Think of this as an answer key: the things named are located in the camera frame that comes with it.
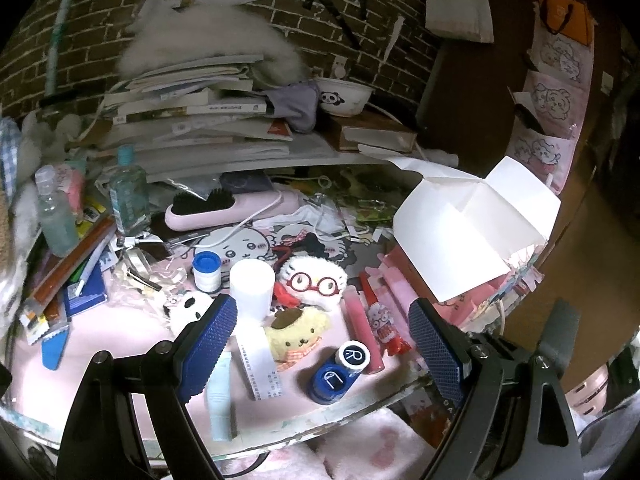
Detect white fluffy fur item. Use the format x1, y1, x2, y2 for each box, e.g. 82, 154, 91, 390
117, 4, 309, 86

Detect pink cartoon box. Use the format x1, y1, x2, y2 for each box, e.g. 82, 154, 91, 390
376, 244, 547, 334

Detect stack of books and papers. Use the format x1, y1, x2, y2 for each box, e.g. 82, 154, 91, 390
94, 53, 392, 183

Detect pink hairbrush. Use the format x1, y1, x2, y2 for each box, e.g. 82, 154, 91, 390
165, 188, 300, 232

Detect panda print ceramic bowl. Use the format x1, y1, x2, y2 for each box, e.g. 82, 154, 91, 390
314, 77, 374, 118

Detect panda plush toy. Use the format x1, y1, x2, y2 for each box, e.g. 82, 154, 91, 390
168, 290, 214, 337

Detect blue white contact lens case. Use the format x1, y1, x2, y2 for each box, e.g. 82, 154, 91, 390
307, 340, 371, 405

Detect clear bottle white cap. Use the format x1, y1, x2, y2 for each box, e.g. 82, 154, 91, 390
35, 165, 79, 258

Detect pink tube to you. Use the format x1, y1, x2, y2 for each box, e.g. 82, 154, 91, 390
343, 285, 385, 374

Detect white plush red glasses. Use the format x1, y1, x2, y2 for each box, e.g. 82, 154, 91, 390
273, 255, 347, 311

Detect pale green box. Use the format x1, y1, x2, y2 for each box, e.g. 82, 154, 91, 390
205, 351, 234, 441

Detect white printed receipt slip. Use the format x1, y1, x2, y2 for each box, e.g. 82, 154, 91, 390
235, 325, 282, 401

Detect clear bottle teal cap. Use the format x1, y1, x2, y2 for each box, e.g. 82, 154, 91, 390
108, 145, 151, 236

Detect purple grey cloth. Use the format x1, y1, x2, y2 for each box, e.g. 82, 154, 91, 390
258, 79, 320, 133

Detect pink cartoon wall organizer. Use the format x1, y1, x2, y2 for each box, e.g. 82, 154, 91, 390
506, 22, 593, 194

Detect blue capped white jar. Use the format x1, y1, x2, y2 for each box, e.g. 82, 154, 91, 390
192, 252, 222, 294

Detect blue notebook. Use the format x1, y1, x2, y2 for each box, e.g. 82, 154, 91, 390
62, 262, 108, 318

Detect large dog plush blue gingham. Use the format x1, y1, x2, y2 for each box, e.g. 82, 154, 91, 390
1, 117, 41, 336

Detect green pipe on wall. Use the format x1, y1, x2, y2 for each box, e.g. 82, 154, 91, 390
44, 0, 73, 96

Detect blue flat sachet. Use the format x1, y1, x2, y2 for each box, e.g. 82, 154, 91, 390
41, 326, 70, 370

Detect yellow pompompurin plush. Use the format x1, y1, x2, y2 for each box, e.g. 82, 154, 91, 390
264, 307, 331, 372

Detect orange paper bag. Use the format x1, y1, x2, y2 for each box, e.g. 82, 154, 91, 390
538, 0, 594, 47

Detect white charging cable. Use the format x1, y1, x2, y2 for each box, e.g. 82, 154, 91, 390
196, 190, 286, 252

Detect white cylinder cup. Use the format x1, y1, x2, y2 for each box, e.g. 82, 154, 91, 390
229, 259, 276, 326

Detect orange brown long packet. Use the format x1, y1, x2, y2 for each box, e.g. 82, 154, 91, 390
20, 214, 115, 325

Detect hanging white paper bag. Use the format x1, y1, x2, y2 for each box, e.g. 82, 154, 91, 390
425, 0, 494, 44

